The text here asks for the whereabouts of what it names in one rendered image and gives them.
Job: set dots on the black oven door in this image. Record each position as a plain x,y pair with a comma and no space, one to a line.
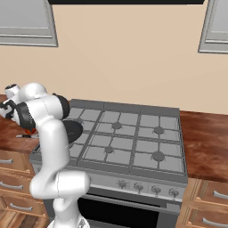
118,213

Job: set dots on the red tomato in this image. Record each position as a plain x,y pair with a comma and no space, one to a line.
30,130

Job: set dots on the wooden drawer front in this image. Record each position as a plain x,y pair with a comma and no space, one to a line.
212,194
17,161
207,219
23,207
14,190

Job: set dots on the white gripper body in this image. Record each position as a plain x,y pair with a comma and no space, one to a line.
4,109

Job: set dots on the grey stove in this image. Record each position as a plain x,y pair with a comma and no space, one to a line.
127,139

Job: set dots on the grey stove knob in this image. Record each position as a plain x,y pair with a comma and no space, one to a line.
122,184
138,186
174,192
156,189

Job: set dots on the black range hood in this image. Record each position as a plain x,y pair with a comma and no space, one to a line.
124,1

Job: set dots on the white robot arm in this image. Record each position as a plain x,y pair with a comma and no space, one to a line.
52,148

